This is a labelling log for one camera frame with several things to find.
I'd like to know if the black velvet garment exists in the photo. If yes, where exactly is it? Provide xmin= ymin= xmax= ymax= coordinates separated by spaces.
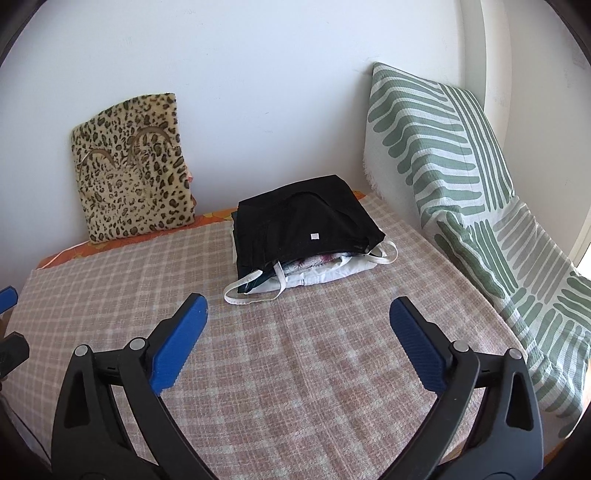
xmin=232 ymin=175 xmax=386 ymax=293

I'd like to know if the leopard print cushion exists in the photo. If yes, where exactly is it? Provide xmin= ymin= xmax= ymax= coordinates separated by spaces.
xmin=71 ymin=93 xmax=195 ymax=243

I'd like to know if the pink checked bed blanket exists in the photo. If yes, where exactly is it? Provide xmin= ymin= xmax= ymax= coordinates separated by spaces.
xmin=2 ymin=194 xmax=518 ymax=479

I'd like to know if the green striped white cover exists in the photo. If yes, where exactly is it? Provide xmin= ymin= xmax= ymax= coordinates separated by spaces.
xmin=363 ymin=63 xmax=590 ymax=440

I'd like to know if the white folded garment with straps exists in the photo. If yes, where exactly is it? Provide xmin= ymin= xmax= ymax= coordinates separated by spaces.
xmin=223 ymin=237 xmax=399 ymax=305

